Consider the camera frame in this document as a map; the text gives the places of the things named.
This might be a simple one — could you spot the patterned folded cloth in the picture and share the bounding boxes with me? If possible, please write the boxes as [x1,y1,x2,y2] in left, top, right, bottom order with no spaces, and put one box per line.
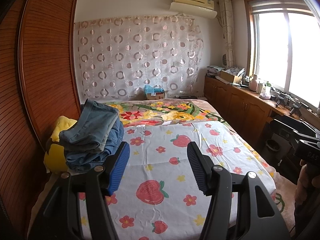
[225,66,245,77]

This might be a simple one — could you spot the black device on stand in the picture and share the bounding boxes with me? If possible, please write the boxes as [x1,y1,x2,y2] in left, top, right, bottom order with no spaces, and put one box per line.
[290,102,310,117]
[271,92,290,108]

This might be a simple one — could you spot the grey-green folded pants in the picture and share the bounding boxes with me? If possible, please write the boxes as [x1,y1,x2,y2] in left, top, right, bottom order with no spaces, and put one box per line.
[94,137,113,153]

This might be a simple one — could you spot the person's right hand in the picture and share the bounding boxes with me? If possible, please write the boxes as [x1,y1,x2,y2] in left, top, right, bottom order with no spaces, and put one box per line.
[295,161,320,203]

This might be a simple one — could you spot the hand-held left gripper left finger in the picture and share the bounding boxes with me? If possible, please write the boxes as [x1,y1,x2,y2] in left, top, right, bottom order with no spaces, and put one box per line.
[30,142,130,240]

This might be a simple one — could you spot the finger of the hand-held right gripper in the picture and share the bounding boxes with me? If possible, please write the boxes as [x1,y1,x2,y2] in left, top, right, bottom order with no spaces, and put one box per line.
[272,117,318,137]
[275,127,300,142]

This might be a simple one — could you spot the black trash bin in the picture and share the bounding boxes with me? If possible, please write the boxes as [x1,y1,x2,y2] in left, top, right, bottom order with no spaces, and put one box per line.
[265,139,283,153]

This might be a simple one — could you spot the open cardboard box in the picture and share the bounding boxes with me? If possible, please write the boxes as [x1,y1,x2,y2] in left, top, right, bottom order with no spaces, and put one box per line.
[220,70,242,83]

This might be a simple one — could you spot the brown wooden low cabinet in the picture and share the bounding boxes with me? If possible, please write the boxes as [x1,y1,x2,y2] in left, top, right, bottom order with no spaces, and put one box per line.
[204,75,320,150]

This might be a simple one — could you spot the yellow plush toy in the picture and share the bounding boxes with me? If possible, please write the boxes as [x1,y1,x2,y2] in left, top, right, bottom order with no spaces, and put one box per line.
[44,116,78,174]

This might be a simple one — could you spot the stack of papers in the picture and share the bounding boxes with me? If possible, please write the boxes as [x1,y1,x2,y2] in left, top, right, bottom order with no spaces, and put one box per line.
[206,65,225,77]

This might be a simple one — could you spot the beige air conditioner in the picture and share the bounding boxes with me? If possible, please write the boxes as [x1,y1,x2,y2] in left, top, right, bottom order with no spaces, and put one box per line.
[170,0,217,19]

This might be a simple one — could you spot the circle-patterned sheer curtain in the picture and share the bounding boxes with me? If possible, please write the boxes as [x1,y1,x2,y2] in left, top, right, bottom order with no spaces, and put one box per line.
[74,16,204,100]

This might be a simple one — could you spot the white floral bed sheet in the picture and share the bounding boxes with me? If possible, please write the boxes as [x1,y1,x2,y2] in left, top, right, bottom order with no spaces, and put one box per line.
[75,121,277,240]

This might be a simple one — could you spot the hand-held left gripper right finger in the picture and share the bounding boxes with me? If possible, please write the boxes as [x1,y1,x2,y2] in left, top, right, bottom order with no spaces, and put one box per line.
[187,142,290,240]

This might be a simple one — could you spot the person's right forearm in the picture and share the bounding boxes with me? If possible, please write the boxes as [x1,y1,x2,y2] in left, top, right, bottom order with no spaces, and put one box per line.
[292,202,320,240]

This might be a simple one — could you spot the beige patterned window curtain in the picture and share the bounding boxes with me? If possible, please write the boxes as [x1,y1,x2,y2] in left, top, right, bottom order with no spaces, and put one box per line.
[219,0,235,68]

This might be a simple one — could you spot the window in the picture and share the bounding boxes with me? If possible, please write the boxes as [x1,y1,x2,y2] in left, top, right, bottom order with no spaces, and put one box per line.
[244,0,320,117]

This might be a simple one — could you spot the blue-grey short pants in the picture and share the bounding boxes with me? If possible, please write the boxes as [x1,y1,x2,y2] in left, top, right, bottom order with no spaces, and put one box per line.
[59,99,120,153]

